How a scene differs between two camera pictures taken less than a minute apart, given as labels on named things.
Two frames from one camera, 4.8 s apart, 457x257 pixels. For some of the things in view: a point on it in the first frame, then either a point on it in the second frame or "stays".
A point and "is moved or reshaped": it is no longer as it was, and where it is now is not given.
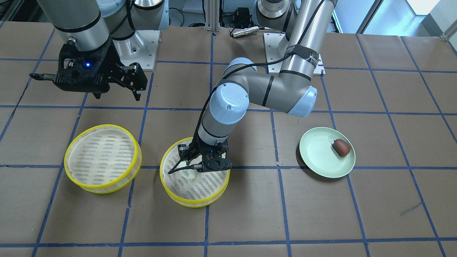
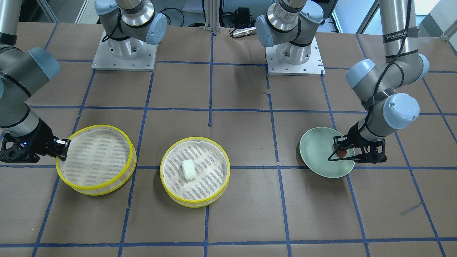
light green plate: x=316 y=150 stays
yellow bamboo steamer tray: x=103 y=159 is moved or reshaped
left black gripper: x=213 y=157 to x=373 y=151
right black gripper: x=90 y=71 to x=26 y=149
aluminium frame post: x=212 y=15 stays
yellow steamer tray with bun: x=189 y=187 stays
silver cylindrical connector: x=241 y=32 stays
